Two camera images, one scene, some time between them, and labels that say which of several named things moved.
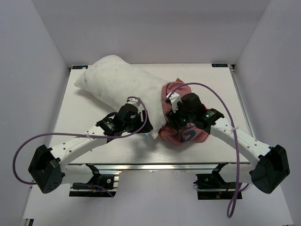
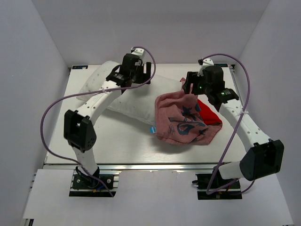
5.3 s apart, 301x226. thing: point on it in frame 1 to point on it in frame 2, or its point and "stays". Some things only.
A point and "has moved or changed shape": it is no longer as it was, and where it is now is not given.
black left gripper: [140, 123] to [144, 77]
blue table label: [219, 65] stays
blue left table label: [79, 67] stays
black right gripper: [171, 117] to [192, 78]
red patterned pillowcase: [188, 133] has moved or changed shape
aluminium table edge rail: [159, 167] stays
